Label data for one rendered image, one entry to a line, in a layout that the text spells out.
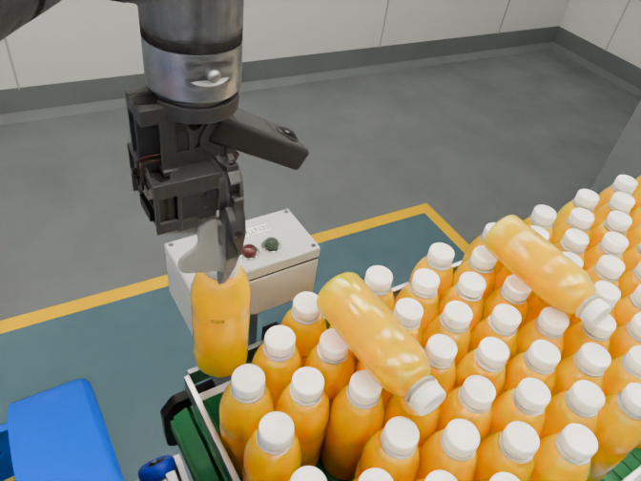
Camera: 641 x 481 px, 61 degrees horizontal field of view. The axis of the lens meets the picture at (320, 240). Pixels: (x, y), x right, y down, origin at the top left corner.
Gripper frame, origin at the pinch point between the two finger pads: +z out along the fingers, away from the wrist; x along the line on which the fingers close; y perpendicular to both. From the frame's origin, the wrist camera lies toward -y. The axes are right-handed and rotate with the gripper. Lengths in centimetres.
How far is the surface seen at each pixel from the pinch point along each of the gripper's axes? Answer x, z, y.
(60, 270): -133, 123, 10
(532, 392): 24.6, 12.9, -30.3
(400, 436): 21.5, 13.1, -12.1
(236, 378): 6.7, 13.2, 0.7
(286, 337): 4.1, 13.2, -7.3
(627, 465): 35, 32, -50
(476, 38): -246, 108, -321
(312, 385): 11.5, 13.2, -6.8
